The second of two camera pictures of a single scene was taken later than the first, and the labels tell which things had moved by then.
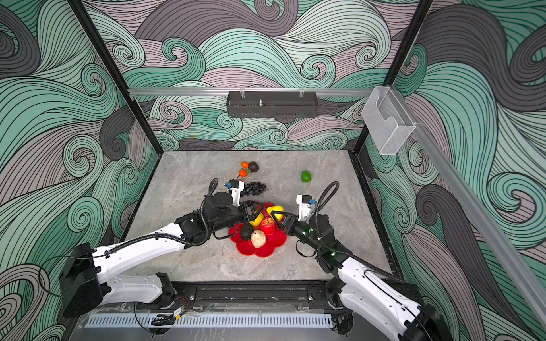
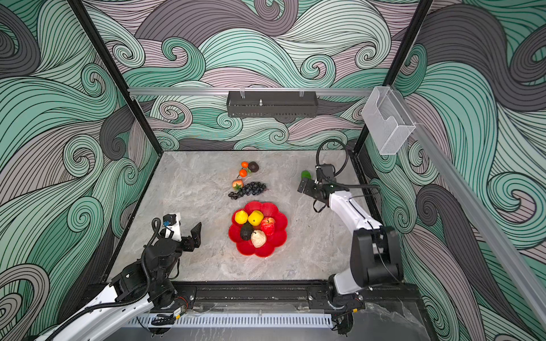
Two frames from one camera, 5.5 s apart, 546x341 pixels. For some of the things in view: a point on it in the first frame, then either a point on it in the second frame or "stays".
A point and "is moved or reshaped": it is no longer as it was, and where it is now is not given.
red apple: x=268 y=226 stays
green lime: x=306 y=176 stays
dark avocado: x=246 y=231 stays
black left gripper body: x=247 y=214 to x=187 y=244
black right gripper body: x=301 y=231 to x=313 y=188
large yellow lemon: x=258 y=220 stays
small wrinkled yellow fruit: x=275 y=208 is moved or reshaped
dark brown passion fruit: x=253 y=166 stays
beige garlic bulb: x=258 y=239 stays
